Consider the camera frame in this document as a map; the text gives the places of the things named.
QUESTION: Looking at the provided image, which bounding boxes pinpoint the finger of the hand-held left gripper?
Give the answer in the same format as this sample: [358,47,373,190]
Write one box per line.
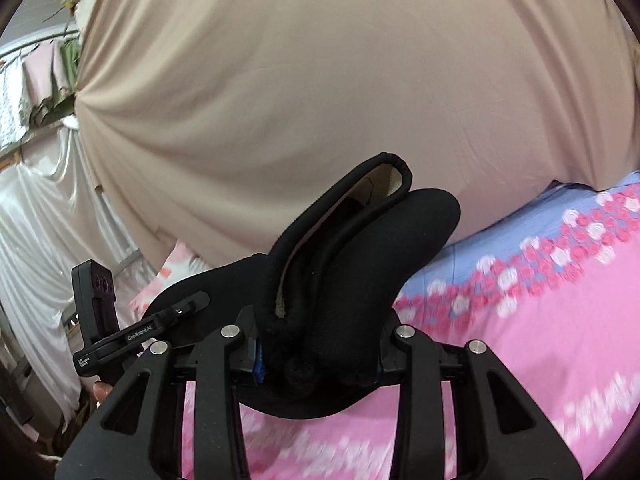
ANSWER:
[142,290,211,332]

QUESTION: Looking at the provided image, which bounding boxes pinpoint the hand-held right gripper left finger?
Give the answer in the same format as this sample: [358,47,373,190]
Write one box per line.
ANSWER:
[54,305,266,480]

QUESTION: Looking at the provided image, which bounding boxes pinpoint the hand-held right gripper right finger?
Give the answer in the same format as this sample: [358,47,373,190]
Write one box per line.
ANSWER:
[372,323,584,480]

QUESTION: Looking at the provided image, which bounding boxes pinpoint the black pants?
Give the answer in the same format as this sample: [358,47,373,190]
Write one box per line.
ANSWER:
[145,151,462,418]

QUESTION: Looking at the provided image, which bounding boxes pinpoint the person's left hand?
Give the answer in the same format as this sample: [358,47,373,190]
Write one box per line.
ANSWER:
[92,380,116,407]

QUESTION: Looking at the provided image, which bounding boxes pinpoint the white satin curtain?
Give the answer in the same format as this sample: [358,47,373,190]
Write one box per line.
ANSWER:
[0,125,152,431]

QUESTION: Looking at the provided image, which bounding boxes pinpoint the pink floral bedsheet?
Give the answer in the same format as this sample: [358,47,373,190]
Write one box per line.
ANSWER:
[180,170,640,480]

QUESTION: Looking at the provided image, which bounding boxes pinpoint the green hanging cloth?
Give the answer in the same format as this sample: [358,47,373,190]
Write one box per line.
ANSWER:
[29,37,85,127]

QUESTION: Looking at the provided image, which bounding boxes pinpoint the pink hanging cloth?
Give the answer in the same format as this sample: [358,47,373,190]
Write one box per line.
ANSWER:
[22,42,65,107]

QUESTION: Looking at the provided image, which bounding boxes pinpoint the beige hanging cloth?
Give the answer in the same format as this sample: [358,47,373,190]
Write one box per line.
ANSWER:
[75,0,640,275]

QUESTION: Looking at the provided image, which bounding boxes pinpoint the metal clothes rail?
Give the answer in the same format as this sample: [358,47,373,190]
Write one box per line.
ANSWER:
[0,27,82,63]

